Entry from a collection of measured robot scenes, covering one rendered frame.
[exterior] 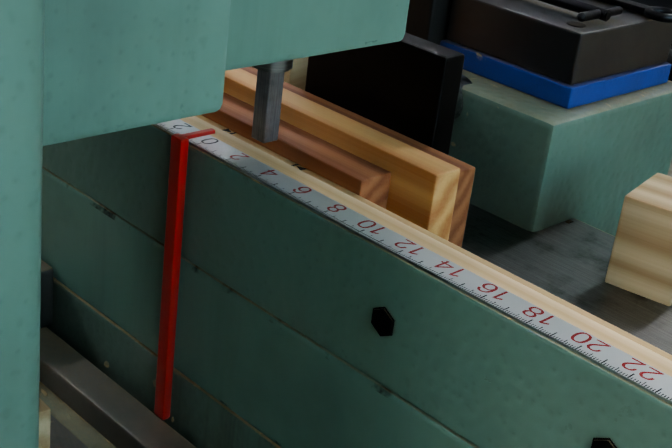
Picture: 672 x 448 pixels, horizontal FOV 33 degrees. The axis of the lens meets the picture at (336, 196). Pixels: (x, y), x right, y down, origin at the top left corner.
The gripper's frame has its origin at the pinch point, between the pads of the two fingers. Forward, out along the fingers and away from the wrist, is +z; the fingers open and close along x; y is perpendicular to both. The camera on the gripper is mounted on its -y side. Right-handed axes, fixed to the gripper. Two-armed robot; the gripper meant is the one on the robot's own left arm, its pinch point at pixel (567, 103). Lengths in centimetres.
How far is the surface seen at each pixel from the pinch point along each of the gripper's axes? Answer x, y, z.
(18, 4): -20, -46, 42
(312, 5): -12.8, -34.0, 28.2
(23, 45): -20, -45, 42
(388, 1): -12.8, -31.5, 24.3
